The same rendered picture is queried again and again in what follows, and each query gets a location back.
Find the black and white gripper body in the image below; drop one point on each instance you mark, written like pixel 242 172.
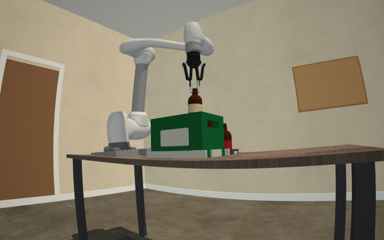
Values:
pixel 193 56

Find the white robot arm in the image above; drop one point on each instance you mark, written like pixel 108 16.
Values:
pixel 136 126

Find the green box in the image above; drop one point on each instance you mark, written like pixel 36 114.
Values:
pixel 188 132

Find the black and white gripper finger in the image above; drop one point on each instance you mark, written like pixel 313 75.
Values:
pixel 199 78
pixel 189 78

